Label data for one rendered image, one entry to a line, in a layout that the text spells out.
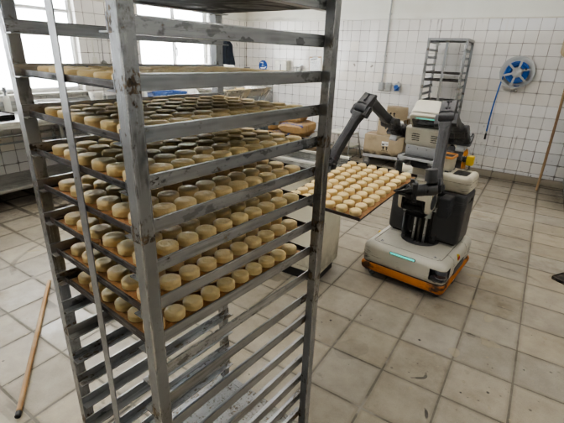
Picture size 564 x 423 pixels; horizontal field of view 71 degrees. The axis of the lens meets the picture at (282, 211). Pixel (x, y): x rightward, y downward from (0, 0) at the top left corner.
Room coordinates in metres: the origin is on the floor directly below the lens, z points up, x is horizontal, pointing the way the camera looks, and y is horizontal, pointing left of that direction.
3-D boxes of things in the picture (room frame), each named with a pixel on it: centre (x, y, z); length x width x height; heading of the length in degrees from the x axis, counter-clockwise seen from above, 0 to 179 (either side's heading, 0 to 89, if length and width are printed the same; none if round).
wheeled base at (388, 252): (2.75, -1.07, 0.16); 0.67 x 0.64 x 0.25; 142
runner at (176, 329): (0.93, 0.09, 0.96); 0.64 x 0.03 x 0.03; 142
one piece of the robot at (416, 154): (2.51, -0.89, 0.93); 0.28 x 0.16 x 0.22; 52
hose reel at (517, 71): (5.46, -2.99, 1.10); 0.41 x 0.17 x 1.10; 58
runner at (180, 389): (0.93, 0.09, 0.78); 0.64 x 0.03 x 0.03; 142
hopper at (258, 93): (3.03, 0.37, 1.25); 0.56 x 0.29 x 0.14; 150
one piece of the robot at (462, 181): (2.82, -1.12, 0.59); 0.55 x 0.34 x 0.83; 52
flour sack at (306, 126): (6.57, -0.22, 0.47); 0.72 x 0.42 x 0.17; 153
